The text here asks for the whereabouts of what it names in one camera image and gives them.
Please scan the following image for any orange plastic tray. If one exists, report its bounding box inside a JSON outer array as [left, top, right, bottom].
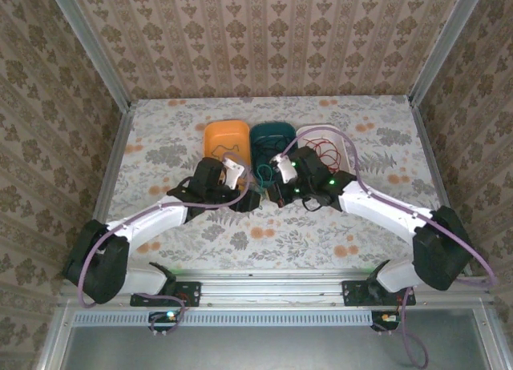
[[203, 119, 252, 175]]

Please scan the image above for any grey slotted cable duct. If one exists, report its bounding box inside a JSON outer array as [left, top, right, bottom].
[[74, 310, 372, 327]]

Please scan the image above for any thin black cable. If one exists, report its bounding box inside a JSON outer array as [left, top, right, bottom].
[[254, 132, 290, 167]]

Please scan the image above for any left small controller board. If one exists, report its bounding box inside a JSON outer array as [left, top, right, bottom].
[[148, 310, 180, 333]]

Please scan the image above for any teal plastic tray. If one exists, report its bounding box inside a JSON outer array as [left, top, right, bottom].
[[249, 121, 300, 175]]

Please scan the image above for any floral tablecloth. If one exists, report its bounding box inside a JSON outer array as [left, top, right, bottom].
[[95, 95, 462, 271]]

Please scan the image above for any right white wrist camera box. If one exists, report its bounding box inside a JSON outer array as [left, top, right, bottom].
[[269, 154, 298, 184]]

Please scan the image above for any white plastic tray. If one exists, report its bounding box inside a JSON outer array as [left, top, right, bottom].
[[295, 123, 356, 175]]

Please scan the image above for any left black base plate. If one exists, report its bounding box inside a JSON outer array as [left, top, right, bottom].
[[130, 280, 202, 308]]

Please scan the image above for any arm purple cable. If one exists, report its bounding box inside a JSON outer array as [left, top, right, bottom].
[[280, 126, 498, 367], [78, 151, 256, 336]]

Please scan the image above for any small controller board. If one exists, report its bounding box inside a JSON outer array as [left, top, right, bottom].
[[370, 310, 402, 332], [148, 310, 180, 333]]

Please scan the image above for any aluminium frame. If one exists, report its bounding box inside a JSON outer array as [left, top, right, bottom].
[[35, 0, 502, 370]]

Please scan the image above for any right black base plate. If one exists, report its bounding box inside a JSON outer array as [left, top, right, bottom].
[[341, 280, 417, 306]]

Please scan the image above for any thin red cable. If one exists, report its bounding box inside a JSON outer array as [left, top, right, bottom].
[[302, 136, 342, 173]]

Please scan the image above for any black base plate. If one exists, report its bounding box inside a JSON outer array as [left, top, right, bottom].
[[341, 280, 417, 306], [130, 280, 202, 308]]

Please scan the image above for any right small controller board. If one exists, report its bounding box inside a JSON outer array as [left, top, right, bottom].
[[370, 310, 402, 332]]

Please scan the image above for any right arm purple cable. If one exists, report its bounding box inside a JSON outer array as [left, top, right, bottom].
[[280, 126, 498, 367]]

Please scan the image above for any grey metal panel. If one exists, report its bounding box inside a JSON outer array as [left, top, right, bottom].
[[63, 324, 491, 370]]

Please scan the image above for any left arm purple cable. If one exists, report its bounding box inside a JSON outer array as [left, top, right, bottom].
[[78, 151, 256, 336]]

